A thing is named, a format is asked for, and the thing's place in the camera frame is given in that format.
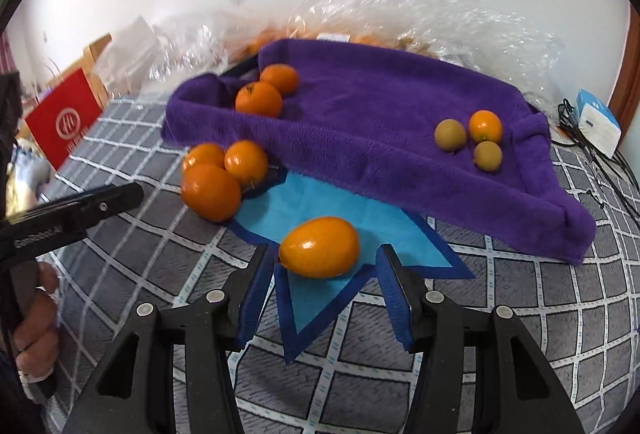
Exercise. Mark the orange mandarin front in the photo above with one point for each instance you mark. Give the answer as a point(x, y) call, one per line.
point(211, 192)

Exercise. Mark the white and blue charger box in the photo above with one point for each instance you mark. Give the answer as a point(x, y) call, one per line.
point(597, 123)

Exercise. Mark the grey checked tablecloth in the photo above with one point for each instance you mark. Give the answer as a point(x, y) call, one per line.
point(355, 378)

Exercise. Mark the blue star-shaped paper mat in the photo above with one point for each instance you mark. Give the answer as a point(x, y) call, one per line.
point(306, 306)

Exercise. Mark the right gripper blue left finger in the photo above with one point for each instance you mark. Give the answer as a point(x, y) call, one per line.
point(256, 278)

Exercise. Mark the red paper bag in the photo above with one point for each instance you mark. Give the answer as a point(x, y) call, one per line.
point(60, 121)

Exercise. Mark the large orange mandarin with stem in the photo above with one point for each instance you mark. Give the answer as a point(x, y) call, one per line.
point(260, 99)

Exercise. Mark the brown wooden door frame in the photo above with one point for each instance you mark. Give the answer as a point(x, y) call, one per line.
point(625, 97)

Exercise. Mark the purple terry towel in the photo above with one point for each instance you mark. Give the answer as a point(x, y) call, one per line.
point(363, 119)

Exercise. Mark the oval orange kumquat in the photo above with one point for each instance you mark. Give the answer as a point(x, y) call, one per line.
point(325, 247)

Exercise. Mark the green-brown small fruit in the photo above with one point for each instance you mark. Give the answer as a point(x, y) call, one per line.
point(450, 135)
point(488, 156)

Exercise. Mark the clear plastic bag with fruit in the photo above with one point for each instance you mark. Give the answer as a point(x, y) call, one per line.
point(192, 43)

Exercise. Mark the small orange mandarin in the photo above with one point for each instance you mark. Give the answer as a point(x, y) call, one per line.
point(203, 154)

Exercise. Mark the brown cardboard box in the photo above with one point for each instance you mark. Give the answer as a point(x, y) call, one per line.
point(86, 64)

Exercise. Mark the person's left hand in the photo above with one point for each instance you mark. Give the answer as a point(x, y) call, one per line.
point(36, 338)

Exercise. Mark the medium orange mandarin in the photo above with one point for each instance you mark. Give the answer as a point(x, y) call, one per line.
point(247, 162)

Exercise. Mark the white plastic bag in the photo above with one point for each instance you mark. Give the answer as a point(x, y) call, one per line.
point(125, 62)

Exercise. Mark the large crumpled clear plastic bag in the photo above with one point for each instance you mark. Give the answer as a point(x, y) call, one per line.
point(461, 32)

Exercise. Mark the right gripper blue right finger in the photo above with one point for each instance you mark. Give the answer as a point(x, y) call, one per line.
point(398, 306)

